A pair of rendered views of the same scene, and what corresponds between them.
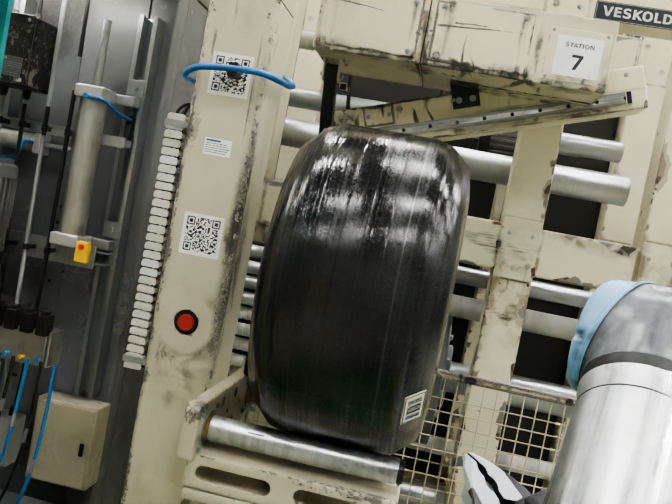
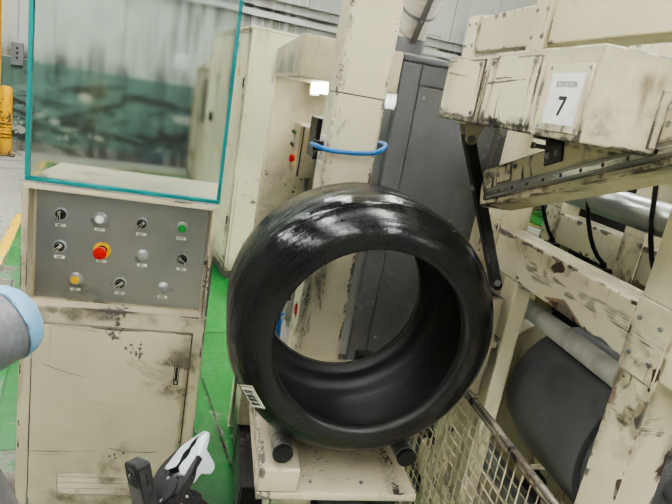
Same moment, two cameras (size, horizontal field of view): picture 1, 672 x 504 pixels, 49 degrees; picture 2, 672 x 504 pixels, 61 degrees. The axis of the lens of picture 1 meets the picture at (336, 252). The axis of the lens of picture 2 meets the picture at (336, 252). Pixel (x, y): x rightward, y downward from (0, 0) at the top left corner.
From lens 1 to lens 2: 150 cm
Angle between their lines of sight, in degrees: 69
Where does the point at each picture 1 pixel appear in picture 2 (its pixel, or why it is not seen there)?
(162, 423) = not seen: hidden behind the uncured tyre
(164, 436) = not seen: hidden behind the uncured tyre
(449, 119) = (538, 176)
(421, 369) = (241, 367)
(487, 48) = (508, 101)
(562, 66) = (550, 112)
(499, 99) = (577, 153)
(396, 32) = (468, 96)
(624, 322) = not seen: outside the picture
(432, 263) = (244, 288)
